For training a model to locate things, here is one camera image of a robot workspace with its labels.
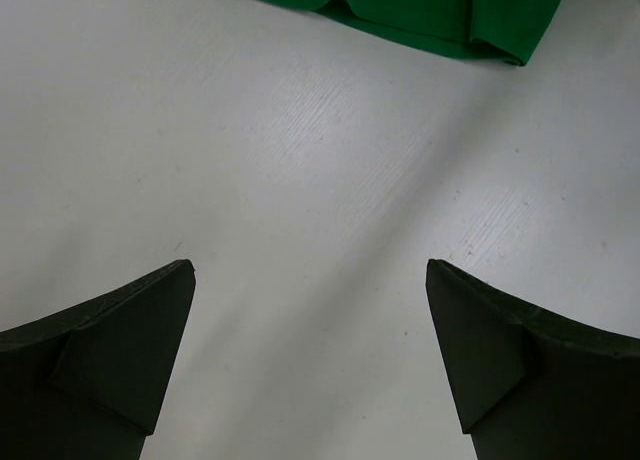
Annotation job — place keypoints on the green t shirt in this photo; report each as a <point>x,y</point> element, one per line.
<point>502,30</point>

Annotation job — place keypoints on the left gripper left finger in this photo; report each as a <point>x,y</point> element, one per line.
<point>89,382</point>

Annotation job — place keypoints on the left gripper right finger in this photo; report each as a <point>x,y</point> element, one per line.
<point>528,383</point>

